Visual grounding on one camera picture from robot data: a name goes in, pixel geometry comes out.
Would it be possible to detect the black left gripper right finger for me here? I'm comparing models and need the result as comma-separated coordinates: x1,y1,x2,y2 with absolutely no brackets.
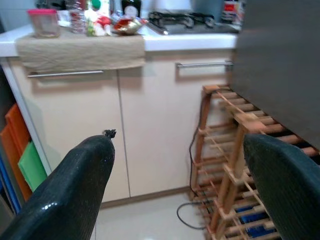
242,133,320,240

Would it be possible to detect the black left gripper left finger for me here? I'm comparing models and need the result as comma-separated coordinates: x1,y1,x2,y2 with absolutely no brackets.
0,129,117,240

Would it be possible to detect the pink lidded clear container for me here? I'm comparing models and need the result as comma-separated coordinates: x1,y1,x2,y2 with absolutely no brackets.
26,8,61,39

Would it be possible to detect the grey mini fridge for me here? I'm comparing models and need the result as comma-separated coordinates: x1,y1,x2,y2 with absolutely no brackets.
231,0,320,151

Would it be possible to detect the green cutting board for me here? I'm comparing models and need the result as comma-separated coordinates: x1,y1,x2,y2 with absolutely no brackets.
17,141,48,192

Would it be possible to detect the blue cutting board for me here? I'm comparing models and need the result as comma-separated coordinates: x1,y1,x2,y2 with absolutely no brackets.
0,152,22,216

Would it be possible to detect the orange cutting board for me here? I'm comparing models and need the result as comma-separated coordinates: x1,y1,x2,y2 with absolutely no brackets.
4,103,32,156
0,123,33,201

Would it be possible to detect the beige cabinet door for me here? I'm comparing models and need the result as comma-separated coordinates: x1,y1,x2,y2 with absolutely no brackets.
11,59,131,204
118,56,234,198

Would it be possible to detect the wooden slatted rack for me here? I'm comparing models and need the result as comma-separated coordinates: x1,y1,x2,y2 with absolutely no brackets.
189,84,320,240

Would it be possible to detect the beige burlap cloth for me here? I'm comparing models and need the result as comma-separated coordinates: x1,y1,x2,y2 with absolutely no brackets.
15,32,146,73

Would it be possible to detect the white green juice carton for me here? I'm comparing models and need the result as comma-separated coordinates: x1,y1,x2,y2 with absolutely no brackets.
84,0,113,37

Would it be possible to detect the clear red labelled plastic bottle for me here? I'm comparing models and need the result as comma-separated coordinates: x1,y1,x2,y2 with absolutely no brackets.
68,0,87,35

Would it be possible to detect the colourful printed box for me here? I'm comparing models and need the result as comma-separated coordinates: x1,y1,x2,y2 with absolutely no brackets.
223,0,245,26

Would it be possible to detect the steel gas stove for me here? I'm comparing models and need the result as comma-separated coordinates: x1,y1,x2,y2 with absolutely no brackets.
147,11,241,36

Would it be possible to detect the dark glass bottle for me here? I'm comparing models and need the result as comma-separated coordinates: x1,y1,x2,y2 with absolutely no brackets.
121,0,143,19

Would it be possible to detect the grey metal pot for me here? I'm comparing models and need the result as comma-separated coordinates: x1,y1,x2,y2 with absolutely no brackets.
193,0,225,23

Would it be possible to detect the black fridge power cable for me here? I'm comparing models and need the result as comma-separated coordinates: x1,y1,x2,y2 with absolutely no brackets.
176,117,218,231

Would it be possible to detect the silver cabinet bar handle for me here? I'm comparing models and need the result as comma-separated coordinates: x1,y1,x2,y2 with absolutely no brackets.
175,61,233,69
27,70,105,79

